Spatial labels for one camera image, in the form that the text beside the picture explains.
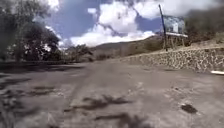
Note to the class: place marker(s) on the grey asphalt road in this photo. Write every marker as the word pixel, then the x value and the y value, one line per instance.
pixel 110 83

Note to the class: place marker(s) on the distant hill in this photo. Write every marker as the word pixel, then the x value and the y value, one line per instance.
pixel 126 46

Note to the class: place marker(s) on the dark pole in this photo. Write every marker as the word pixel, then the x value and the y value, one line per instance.
pixel 163 30

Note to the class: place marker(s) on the billboard on posts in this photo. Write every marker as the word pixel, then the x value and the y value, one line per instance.
pixel 174 26

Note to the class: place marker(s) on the row of trees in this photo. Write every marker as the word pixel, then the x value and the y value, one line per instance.
pixel 23 36

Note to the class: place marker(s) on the wooded hillside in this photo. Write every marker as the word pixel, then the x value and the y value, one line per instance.
pixel 206 23

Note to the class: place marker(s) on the white painted road line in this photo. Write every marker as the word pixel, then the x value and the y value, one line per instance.
pixel 218 72

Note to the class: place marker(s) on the rough stone wall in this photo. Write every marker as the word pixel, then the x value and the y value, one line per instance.
pixel 186 59

